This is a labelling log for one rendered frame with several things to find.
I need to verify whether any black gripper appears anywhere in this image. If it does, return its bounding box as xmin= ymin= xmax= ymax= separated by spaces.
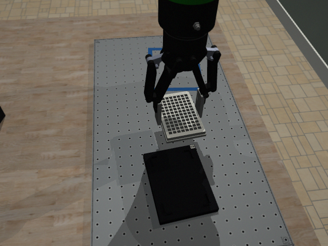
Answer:
xmin=144 ymin=29 xmax=221 ymax=125

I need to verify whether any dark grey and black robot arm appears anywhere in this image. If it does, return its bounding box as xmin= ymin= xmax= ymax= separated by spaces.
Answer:
xmin=158 ymin=0 xmax=219 ymax=37

